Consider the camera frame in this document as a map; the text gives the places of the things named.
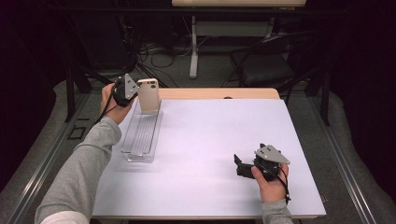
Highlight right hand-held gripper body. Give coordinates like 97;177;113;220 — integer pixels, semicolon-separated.
236;144;291;182

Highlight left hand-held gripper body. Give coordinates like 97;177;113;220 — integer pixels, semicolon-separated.
111;73;140;108

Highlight peach phone case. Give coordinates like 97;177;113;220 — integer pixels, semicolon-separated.
136;77;162;115

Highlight clear plastic slotted rack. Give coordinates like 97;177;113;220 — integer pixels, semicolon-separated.
120;99;164;164

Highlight person's left hand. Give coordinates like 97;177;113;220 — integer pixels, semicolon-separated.
100;83;134;125

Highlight person's right hand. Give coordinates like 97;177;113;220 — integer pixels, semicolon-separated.
250;163;290;203

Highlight white table board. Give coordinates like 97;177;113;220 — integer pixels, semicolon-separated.
92;98;327;218

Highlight wooden table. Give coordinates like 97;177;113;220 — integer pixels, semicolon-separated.
158;88;280;101

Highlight white-legged desk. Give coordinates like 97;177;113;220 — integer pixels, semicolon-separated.
171;0;307;79

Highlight black chair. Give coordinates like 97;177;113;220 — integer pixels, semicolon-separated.
229;31;316;89

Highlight left hand-held gripper cable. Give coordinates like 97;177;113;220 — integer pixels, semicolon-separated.
92;88;120;127

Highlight hand-held gripper cable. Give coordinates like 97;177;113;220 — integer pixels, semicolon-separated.
92;88;120;127
262;161;292;204

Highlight right hand-held gripper cable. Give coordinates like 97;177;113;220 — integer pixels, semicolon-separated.
262;161;292;204

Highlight bundle of floor cables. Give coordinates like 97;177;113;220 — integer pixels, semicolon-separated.
124;36;202;89

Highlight black metal frame post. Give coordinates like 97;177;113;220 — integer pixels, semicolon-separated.
64;66;77;123
321;69;332;127

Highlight aluminium floor rail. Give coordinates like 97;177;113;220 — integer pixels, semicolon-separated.
6;92;92;224
307;92;378;224

